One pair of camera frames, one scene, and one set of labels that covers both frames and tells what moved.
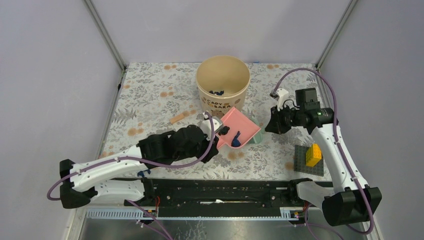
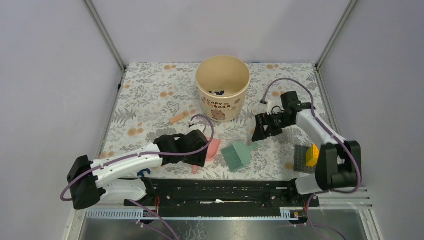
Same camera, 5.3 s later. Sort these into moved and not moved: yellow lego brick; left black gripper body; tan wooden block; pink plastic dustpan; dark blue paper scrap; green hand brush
Moved: pink plastic dustpan; green hand brush
Not moved: dark blue paper scrap; tan wooden block; yellow lego brick; left black gripper body
